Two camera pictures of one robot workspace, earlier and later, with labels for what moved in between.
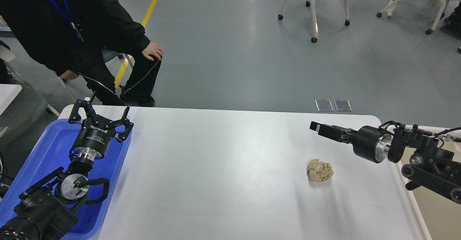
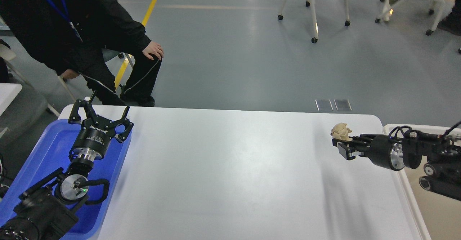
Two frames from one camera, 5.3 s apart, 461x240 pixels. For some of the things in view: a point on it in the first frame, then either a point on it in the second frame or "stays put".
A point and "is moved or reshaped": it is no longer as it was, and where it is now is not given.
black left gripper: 94,137 stays put
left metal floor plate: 323,105 stays put
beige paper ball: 318,171 is moved or reshaped
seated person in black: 70,24 stays put
